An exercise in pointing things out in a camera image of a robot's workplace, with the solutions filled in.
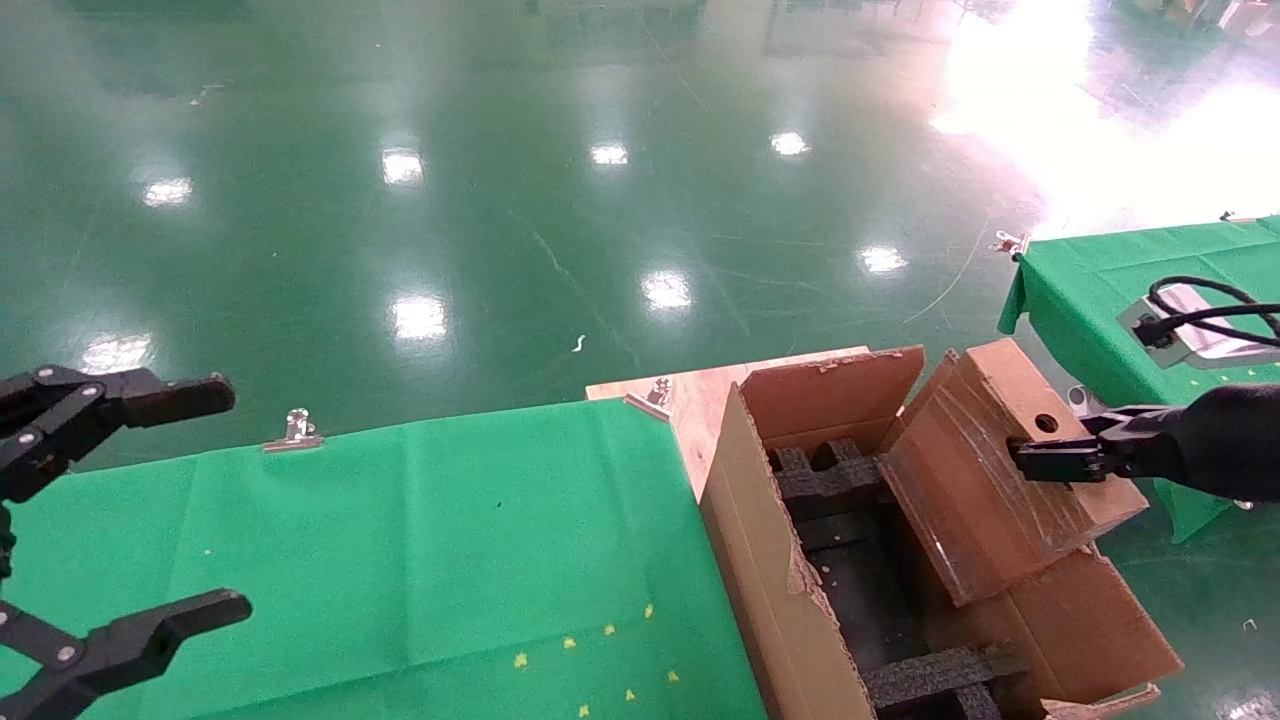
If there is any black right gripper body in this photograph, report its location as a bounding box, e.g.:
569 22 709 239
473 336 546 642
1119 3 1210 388
1165 383 1280 504

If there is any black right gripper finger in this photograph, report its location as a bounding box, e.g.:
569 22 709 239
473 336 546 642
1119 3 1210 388
1008 405 1186 488

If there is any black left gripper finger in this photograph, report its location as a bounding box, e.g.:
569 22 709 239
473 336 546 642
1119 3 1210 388
0 588 254 720
0 365 237 503

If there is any small cardboard box with hole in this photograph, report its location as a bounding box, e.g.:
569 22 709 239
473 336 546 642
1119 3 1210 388
880 338 1149 608

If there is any dark grey carton bottom liner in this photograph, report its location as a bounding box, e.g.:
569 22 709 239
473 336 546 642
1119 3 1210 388
800 515 926 691

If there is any large open cardboard carton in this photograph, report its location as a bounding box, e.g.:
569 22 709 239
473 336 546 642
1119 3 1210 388
700 345 1186 720

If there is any green tablecloth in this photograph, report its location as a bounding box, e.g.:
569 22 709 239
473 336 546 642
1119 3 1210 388
0 398 767 720
998 215 1280 544

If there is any black foam insert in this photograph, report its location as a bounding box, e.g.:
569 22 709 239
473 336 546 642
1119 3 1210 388
772 438 887 523
862 645 1026 720

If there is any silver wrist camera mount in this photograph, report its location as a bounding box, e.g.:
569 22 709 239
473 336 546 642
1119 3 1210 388
1118 283 1280 369

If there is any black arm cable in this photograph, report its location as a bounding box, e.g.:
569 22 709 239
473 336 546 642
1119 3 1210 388
1143 276 1280 347

